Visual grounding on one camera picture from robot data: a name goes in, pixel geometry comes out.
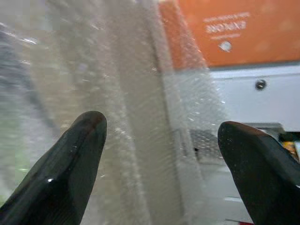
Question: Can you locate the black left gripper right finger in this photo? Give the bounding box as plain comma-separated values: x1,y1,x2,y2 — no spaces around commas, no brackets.
217,120,300,225

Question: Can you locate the grey metal panel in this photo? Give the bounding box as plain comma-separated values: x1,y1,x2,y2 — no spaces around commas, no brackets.
164,67,300,132

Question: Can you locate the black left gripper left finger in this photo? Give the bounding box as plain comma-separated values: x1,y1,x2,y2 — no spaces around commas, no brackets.
0,110,108,225

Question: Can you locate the orange cardboard box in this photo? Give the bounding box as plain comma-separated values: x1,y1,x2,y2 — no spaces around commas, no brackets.
158,0,300,69

